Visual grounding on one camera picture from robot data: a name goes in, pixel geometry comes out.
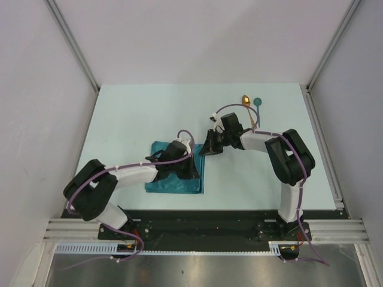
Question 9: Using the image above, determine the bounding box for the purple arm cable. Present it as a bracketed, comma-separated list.
[214, 103, 329, 266]
[58, 129, 195, 271]

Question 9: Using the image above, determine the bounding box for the white slotted cable duct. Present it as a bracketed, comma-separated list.
[56, 243, 280, 256]

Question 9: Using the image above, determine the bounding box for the aluminium corner post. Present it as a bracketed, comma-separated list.
[305, 0, 364, 92]
[43, 0, 101, 94]

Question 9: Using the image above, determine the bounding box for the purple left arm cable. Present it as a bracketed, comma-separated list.
[58, 129, 195, 271]

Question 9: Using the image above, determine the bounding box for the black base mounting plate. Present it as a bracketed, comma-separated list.
[60, 209, 349, 259]

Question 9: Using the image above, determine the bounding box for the teal satin napkin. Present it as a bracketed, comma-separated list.
[144, 143, 205, 195]

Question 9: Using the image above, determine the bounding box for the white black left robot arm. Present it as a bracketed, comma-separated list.
[63, 139, 200, 239]

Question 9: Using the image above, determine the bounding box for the left aluminium corner post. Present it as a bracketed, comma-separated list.
[43, 0, 101, 94]

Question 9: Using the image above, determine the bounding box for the right aluminium corner post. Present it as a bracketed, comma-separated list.
[305, 0, 364, 92]

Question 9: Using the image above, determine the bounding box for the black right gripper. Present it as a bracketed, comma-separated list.
[199, 129, 232, 156]

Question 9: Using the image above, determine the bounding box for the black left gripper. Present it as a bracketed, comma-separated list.
[170, 154, 200, 179]

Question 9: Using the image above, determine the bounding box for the gold metal spoon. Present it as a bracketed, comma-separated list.
[241, 94, 257, 129]

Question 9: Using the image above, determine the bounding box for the aluminium front frame rail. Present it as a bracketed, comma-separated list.
[43, 218, 370, 244]

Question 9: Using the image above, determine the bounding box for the teal plastic spoon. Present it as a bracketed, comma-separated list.
[253, 97, 262, 127]

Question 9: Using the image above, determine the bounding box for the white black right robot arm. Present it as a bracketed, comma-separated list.
[199, 112, 315, 240]

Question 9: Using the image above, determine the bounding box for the right aluminium side rail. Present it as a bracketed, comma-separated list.
[300, 85, 346, 210]

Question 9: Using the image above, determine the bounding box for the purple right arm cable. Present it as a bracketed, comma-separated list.
[214, 103, 329, 266]

